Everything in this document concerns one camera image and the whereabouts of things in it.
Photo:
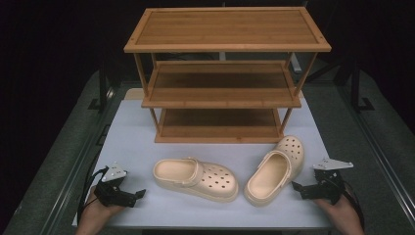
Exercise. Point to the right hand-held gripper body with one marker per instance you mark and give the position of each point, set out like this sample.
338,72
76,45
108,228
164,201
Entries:
329,187

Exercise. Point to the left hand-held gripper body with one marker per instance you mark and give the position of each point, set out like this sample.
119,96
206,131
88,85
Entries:
114,194

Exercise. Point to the cream foam clog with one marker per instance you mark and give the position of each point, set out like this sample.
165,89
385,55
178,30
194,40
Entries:
272,176
208,181

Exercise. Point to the three-tier wooden shoe rack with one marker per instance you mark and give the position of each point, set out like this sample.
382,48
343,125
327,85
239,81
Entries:
225,31

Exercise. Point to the person's left hand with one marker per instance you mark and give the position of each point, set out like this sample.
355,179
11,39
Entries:
98,212

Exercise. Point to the person's right hand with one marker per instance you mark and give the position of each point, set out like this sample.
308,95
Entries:
341,213

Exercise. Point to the black metal stand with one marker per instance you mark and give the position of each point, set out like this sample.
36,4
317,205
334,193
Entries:
357,91
102,91

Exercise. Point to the white stand foot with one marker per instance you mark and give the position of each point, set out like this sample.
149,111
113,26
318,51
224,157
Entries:
296,63

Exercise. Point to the metal frame rail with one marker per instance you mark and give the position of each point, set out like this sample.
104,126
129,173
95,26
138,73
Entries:
381,156
70,182

